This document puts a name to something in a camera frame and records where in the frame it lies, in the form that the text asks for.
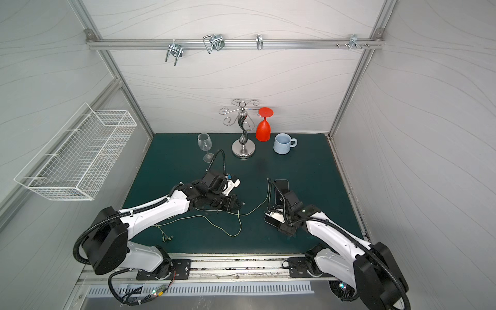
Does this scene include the green earphones cable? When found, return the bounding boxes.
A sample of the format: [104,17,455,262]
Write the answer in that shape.
[193,177,271,218]
[152,211,244,243]

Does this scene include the black phone silver frame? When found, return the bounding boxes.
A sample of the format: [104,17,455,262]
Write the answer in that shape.
[275,179,289,207]

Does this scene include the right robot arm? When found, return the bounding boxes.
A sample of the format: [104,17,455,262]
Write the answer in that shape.
[265,191,412,309]

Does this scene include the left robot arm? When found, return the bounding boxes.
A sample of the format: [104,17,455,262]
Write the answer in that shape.
[72,170,242,280]

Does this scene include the clear wine glass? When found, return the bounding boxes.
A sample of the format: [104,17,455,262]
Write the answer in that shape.
[197,133,214,164]

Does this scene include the green table mat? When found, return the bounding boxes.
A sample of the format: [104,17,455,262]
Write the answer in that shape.
[124,134,362,254]

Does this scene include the light blue mug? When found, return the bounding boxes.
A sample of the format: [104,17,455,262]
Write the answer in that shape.
[273,133,298,155]

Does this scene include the white vent strip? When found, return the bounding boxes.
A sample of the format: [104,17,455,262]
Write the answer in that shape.
[86,281,315,298]

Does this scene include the red plastic goblet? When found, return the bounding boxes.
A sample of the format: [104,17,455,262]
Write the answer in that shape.
[256,107,274,142]

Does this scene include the silver glass holder stand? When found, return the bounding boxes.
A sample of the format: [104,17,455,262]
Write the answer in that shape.
[219,99,260,160]

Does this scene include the metal hook left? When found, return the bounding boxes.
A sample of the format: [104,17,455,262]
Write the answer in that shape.
[165,41,183,66]

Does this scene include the metal hook small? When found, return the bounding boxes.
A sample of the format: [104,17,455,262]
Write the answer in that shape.
[255,34,264,50]

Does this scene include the metal hook right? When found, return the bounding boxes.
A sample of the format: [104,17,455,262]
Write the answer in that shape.
[336,34,370,50]

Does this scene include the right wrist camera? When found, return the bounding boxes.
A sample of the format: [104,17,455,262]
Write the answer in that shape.
[269,211,285,223]

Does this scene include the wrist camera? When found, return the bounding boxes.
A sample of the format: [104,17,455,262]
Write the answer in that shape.
[269,211,285,223]
[222,174,241,196]

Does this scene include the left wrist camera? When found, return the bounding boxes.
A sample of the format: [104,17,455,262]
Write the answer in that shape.
[222,174,241,196]

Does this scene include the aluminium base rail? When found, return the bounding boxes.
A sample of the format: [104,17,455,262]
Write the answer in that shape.
[77,252,397,285]

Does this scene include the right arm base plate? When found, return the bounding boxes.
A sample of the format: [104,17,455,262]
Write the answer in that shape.
[282,257,323,278]

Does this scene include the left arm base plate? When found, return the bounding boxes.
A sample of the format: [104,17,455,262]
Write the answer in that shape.
[136,259,191,281]

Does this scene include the left base cable bundle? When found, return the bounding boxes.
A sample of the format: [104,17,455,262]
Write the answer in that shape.
[106,267,177,307]

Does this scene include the white wire basket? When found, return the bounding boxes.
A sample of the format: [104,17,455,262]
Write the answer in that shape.
[14,103,137,201]

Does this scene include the metal hook wire loop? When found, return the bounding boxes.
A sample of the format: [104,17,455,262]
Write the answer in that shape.
[202,34,226,55]

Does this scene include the aluminium top rail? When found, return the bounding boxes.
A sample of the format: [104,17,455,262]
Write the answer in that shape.
[87,37,386,51]

